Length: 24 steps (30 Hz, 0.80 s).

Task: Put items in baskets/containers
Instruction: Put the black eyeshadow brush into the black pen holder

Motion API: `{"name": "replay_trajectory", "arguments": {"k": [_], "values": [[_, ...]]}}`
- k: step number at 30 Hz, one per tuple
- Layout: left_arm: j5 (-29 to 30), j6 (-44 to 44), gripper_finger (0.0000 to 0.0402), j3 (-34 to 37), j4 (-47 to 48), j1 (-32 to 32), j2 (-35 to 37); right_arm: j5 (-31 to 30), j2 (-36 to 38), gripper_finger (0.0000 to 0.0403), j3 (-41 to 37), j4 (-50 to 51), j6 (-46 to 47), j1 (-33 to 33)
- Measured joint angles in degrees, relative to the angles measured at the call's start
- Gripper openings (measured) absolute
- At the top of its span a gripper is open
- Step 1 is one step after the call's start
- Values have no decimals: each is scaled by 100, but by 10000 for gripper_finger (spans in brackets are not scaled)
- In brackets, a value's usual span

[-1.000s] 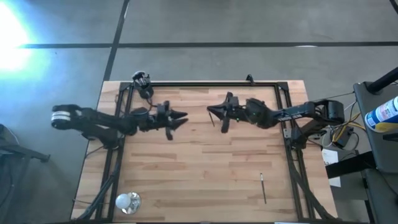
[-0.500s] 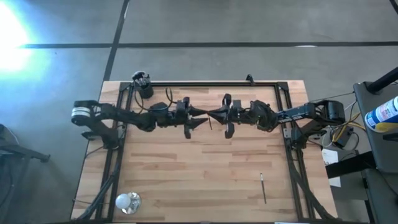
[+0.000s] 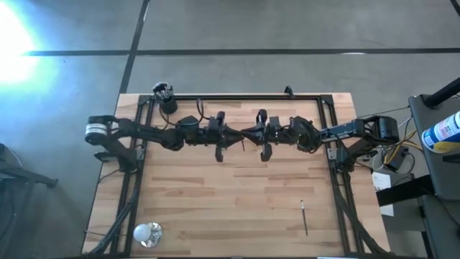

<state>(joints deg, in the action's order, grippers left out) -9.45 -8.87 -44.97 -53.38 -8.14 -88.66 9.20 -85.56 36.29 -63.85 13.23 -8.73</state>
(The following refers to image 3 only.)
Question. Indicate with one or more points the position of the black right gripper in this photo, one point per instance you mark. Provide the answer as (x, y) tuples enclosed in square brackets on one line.
[(276, 133)]

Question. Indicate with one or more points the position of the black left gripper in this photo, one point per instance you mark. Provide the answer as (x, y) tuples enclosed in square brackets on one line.
[(213, 133)]

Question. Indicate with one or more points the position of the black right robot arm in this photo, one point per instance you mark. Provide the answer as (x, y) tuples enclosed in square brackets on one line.
[(345, 133)]

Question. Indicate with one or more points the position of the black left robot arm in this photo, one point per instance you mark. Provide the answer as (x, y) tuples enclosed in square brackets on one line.
[(143, 130)]

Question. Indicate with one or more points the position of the black mesh cup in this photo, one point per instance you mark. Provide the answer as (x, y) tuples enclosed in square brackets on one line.
[(169, 106)]

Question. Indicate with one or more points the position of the white paper sheet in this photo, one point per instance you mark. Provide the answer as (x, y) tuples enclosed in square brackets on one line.
[(381, 181)]

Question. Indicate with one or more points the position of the white globe bulb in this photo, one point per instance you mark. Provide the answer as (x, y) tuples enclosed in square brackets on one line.
[(142, 233)]

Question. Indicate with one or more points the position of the black power supply box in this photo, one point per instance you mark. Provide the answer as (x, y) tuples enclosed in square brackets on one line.
[(397, 160)]

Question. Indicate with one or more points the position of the black flat bar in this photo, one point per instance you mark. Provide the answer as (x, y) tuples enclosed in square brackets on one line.
[(406, 190)]

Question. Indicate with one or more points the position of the white blue yellow canister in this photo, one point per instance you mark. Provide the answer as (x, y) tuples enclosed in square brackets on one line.
[(443, 131)]

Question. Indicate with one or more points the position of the grey side cart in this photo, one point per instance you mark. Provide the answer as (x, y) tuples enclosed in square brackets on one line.
[(442, 172)]

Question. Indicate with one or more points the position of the black pole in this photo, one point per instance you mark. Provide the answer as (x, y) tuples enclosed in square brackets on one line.
[(443, 94)]

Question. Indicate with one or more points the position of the dark grey chair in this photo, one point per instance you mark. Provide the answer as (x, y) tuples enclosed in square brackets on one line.
[(21, 174)]

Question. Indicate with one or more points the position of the black aluminium table frame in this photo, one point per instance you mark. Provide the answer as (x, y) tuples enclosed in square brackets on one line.
[(251, 97)]

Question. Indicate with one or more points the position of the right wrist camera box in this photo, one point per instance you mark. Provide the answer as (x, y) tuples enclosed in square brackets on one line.
[(300, 127)]

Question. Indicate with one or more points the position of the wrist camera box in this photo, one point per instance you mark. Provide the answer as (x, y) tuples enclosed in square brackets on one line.
[(187, 124), (300, 127)]

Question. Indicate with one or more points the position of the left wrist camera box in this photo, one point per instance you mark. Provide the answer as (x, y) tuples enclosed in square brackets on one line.
[(187, 124)]

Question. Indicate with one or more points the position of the black clamp bracket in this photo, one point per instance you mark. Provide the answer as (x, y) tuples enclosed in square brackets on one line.
[(289, 93)]

